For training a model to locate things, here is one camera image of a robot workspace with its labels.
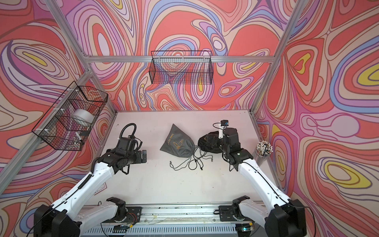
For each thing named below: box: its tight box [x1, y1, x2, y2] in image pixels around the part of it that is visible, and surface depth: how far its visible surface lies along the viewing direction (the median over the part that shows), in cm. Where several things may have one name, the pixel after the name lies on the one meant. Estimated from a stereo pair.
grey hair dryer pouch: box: [159, 123, 198, 158], surface depth 95 cm
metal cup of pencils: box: [254, 140, 274, 167], surface depth 79 cm
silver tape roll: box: [71, 108, 96, 124], surface depth 76 cm
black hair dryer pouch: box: [197, 130, 224, 154], surface depth 73 cm
